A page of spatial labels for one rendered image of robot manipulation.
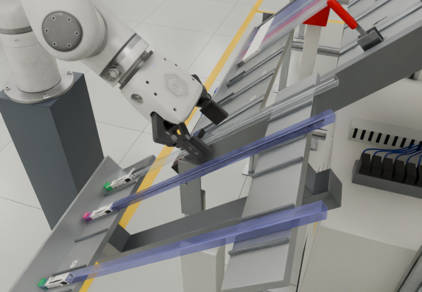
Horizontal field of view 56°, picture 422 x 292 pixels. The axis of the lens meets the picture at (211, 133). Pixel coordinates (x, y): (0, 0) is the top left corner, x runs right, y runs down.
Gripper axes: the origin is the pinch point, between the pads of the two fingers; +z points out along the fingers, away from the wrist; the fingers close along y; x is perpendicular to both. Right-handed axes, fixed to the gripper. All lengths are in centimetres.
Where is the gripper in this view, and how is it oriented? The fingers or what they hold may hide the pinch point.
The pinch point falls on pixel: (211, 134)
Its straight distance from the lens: 62.7
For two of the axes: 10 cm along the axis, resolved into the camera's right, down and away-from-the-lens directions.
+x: -6.1, 4.7, 6.4
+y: 2.8, -6.2, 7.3
